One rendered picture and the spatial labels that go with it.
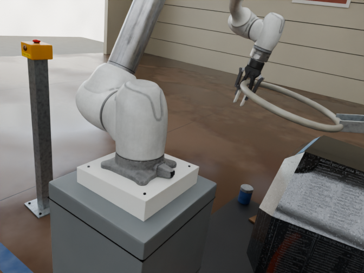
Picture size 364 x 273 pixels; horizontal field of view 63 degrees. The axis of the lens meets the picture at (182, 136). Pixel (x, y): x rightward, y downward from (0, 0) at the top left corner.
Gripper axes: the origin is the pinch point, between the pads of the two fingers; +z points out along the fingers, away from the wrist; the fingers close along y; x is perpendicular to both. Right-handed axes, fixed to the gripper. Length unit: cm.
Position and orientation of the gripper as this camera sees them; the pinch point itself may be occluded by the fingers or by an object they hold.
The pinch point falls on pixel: (240, 98)
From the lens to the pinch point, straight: 153.8
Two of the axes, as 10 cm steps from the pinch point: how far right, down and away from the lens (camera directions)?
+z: -3.2, 8.4, 4.3
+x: 5.5, -2.1, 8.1
